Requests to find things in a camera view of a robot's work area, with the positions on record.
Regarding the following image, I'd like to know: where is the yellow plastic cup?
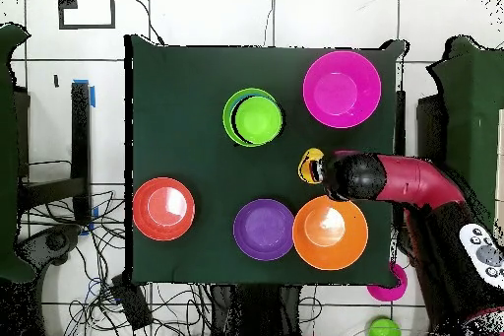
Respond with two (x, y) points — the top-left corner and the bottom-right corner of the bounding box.
(297, 147), (325, 185)

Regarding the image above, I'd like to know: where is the small green plastic bowl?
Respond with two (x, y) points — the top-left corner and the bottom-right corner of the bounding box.
(234, 96), (284, 146)

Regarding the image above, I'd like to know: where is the purple plastic bowl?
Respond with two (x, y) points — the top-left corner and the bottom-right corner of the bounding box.
(232, 198), (295, 262)

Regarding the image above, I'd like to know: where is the blue plastic bowl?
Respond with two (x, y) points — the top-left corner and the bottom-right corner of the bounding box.
(228, 90), (279, 144)

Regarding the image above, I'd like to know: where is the red plastic bowl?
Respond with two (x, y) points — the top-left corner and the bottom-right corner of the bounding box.
(132, 176), (197, 242)

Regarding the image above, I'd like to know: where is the orange plastic bowl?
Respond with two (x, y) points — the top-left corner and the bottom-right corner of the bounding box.
(291, 194), (369, 272)

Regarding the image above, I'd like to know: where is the large pink plastic bowl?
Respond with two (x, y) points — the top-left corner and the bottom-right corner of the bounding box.
(302, 49), (383, 129)

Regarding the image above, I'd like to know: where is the large green plastic bowl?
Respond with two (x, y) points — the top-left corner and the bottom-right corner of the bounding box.
(221, 87), (282, 149)

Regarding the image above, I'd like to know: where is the pink bowl on floor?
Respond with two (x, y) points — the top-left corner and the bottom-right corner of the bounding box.
(366, 260), (410, 302)

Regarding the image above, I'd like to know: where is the dark green table cloth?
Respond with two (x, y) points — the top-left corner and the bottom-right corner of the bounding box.
(124, 34), (410, 289)

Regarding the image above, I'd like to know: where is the green cloth side table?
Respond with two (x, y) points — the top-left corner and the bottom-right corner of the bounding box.
(426, 34), (504, 231)
(0, 22), (38, 285)

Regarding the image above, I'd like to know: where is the green bowl on floor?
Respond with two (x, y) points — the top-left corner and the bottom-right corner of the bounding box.
(367, 315), (403, 336)

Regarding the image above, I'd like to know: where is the black floor box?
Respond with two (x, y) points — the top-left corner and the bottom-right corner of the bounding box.
(112, 275), (154, 332)

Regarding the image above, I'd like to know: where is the blue tape strip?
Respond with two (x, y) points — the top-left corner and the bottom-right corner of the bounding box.
(72, 78), (96, 109)

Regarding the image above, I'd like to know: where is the black floor cable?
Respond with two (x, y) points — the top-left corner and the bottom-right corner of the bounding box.
(131, 0), (167, 46)

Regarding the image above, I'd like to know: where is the tangle of floor cables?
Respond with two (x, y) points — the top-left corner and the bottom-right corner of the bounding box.
(19, 189), (221, 336)

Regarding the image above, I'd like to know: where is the black pedestal leg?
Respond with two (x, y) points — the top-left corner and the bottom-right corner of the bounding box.
(17, 224), (82, 268)

